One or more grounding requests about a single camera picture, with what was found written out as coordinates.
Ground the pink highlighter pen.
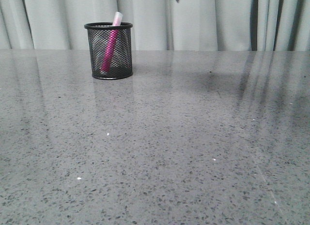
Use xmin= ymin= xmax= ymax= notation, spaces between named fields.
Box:
xmin=100 ymin=12 xmax=123 ymax=73

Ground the black mesh pen holder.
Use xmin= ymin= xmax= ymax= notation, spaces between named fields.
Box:
xmin=84 ymin=22 xmax=133 ymax=80

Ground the pale grey curtain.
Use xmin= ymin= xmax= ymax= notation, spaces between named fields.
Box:
xmin=0 ymin=0 xmax=310 ymax=51

